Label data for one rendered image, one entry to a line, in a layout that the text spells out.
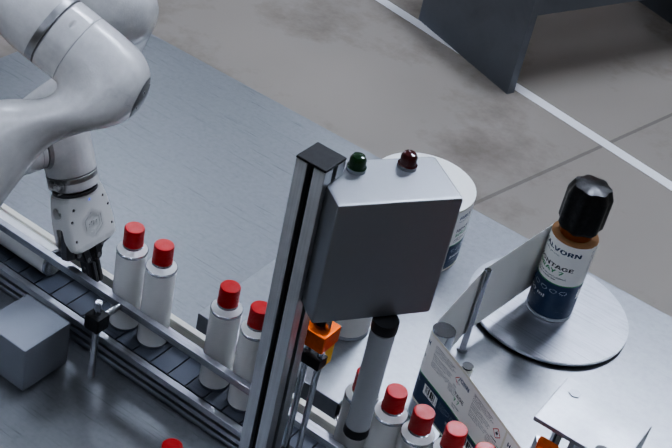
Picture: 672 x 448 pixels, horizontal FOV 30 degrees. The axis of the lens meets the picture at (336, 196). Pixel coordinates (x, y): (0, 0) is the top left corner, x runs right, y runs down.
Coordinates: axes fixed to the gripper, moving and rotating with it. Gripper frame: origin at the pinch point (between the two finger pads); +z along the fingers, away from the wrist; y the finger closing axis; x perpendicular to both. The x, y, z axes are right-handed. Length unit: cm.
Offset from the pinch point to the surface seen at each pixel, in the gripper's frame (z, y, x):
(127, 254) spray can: -6.3, -2.2, -12.0
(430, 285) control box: -15, -6, -72
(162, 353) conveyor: 12.3, -1.0, -14.5
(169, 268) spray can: -4.2, -0.1, -18.8
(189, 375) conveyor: 14.3, -1.9, -20.9
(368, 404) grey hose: 2, -11, -64
